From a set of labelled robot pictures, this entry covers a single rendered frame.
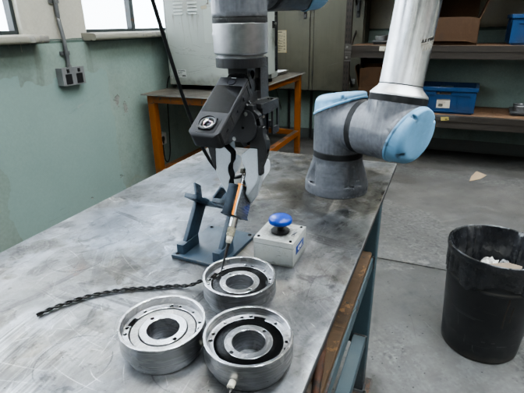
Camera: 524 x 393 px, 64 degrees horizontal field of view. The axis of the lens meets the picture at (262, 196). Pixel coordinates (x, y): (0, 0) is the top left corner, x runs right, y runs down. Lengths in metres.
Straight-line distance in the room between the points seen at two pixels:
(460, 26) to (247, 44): 3.35
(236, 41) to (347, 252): 0.40
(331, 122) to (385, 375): 1.04
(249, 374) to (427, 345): 1.43
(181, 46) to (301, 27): 1.73
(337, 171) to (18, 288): 0.65
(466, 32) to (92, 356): 3.61
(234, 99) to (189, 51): 2.35
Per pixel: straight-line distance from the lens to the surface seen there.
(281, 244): 0.69
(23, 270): 0.81
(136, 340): 0.55
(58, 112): 2.47
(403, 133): 0.84
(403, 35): 0.89
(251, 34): 0.58
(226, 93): 0.58
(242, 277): 0.64
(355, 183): 0.99
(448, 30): 3.86
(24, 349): 0.63
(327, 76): 4.32
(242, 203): 0.63
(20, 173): 2.35
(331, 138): 0.95
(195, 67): 2.89
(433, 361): 1.80
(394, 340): 1.85
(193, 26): 2.88
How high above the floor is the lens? 1.17
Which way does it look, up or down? 22 degrees down
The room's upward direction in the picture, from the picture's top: 1 degrees counter-clockwise
